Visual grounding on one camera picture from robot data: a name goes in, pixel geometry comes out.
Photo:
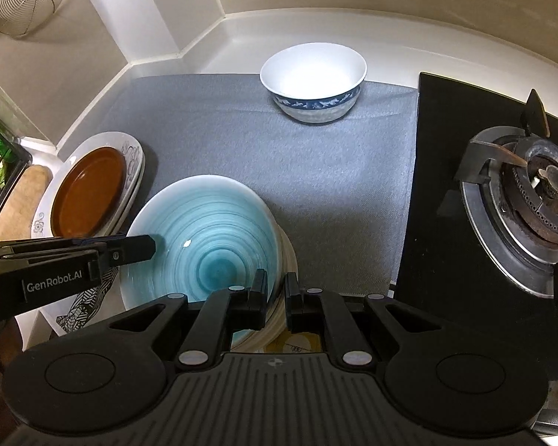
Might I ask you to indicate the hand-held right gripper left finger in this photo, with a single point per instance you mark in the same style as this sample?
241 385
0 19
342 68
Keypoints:
259 297

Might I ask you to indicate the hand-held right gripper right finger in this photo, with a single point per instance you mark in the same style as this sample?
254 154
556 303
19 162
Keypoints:
293 306

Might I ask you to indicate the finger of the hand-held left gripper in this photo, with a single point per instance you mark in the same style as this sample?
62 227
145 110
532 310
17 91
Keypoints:
51 259
135 248

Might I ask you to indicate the cream bowl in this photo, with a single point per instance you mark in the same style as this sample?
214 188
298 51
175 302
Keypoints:
295 274
289 265
282 253

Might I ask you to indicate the teal glazed bowl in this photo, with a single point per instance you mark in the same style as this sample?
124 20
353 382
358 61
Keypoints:
204 241

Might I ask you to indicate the brown round plate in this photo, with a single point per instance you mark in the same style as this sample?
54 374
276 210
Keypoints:
88 190

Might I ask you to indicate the white mat with geometric print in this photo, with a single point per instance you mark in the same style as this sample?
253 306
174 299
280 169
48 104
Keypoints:
81 309

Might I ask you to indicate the grey counter mat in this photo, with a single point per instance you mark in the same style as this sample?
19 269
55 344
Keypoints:
330 186

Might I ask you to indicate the black glass gas stove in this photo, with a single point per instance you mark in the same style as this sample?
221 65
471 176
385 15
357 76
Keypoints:
437 241

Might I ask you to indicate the white bowl with blue band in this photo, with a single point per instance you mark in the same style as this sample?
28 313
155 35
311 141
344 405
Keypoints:
314 107

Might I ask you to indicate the gas burner with pan support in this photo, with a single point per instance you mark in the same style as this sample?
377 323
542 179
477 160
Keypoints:
516 195

